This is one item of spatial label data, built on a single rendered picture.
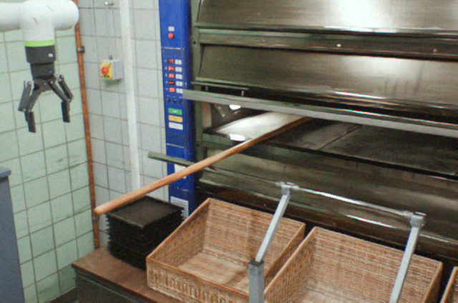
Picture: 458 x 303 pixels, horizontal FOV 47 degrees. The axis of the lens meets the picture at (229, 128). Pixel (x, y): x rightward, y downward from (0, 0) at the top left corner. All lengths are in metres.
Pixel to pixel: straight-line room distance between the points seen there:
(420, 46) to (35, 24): 1.33
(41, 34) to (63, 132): 1.52
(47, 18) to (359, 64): 1.18
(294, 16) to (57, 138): 1.60
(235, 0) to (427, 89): 0.93
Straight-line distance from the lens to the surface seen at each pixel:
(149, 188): 1.92
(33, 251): 3.28
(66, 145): 3.24
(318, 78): 2.24
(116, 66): 2.94
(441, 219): 2.22
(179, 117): 2.69
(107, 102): 3.11
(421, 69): 2.10
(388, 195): 2.27
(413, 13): 2.08
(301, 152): 2.36
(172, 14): 2.63
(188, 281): 2.33
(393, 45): 2.11
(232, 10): 2.44
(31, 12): 1.74
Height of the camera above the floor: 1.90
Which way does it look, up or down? 15 degrees down
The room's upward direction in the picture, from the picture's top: 1 degrees counter-clockwise
